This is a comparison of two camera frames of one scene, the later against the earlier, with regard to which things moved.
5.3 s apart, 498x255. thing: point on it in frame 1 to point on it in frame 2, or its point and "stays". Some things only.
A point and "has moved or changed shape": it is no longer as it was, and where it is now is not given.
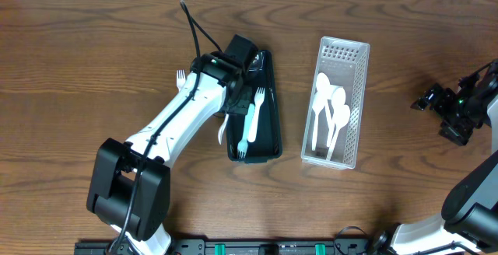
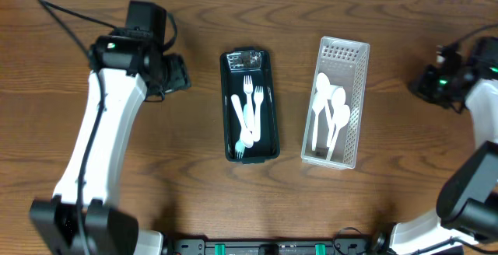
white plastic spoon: [320, 101] stays
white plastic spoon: [341, 115] stays
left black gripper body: [241, 102] to [177, 73]
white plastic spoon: [220, 130] to [247, 136]
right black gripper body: [460, 116] to [439, 89]
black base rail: [246, 246] stays
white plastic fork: [180, 78] has moved or changed shape
